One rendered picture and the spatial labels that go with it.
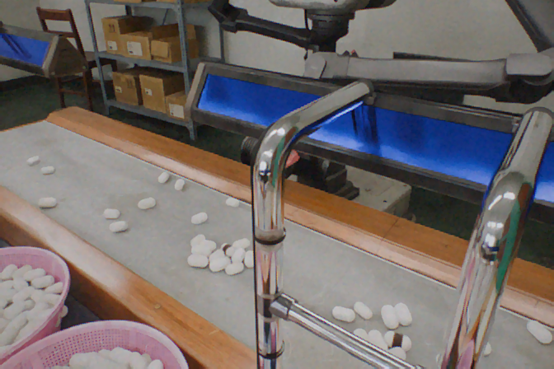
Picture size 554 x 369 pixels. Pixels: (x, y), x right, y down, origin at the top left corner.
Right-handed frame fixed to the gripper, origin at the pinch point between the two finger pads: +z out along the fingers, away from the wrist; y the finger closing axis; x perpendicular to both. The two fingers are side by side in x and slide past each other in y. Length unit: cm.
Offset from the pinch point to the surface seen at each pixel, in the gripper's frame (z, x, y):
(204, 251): 18.4, -2.6, -3.1
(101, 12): -138, 116, -339
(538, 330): 7.1, 7.6, 47.6
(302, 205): 0.8, 11.3, 3.5
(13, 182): 25, -6, -62
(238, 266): 18.0, -2.0, 4.3
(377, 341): 18.5, -2.4, 29.9
